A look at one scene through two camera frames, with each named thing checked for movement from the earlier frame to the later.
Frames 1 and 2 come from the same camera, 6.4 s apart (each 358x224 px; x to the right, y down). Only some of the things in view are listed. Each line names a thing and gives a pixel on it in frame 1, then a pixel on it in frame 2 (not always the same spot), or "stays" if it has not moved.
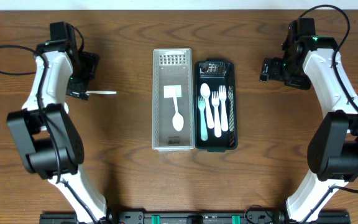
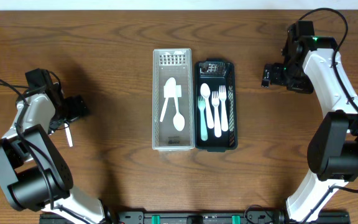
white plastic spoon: [178, 121] stays
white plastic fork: [222, 96] stays
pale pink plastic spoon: [205, 91] stays
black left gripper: [81, 86] → [77, 107]
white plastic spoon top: [100, 92] → [171, 81]
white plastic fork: [215, 100] stays
